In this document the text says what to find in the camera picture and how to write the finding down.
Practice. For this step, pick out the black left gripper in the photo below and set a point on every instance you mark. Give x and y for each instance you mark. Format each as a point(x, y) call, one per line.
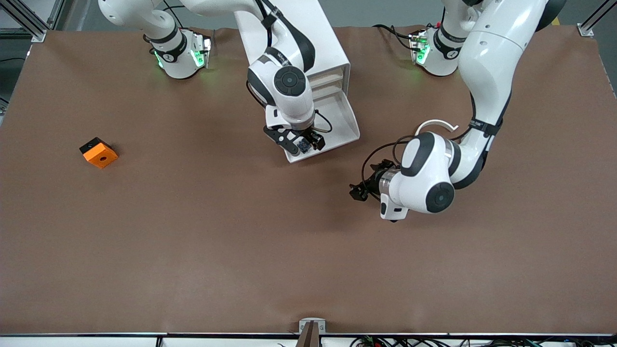
point(371, 183)

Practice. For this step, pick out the aluminium frame profile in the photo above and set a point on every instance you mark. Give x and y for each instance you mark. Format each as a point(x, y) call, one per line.
point(38, 36)
point(585, 30)

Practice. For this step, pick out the white table edge rail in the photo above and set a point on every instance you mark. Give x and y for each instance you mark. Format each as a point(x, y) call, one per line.
point(96, 341)

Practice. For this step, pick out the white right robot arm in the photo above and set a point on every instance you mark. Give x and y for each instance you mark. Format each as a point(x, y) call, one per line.
point(289, 96)

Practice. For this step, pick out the green push button switch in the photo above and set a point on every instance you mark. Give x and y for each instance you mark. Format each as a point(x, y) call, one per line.
point(303, 145)

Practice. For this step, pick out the white curved plastic part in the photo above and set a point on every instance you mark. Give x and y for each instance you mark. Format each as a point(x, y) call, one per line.
point(434, 121)

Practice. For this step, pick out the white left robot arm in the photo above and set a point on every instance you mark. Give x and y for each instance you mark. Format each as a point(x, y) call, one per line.
point(487, 58)

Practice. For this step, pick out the yellow floor tape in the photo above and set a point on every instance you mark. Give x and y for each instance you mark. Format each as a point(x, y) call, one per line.
point(557, 21)

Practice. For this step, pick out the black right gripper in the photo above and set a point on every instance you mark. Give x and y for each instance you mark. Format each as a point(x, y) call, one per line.
point(309, 136)

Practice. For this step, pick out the orange button enclosure box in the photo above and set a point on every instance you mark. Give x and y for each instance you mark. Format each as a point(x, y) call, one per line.
point(101, 156)

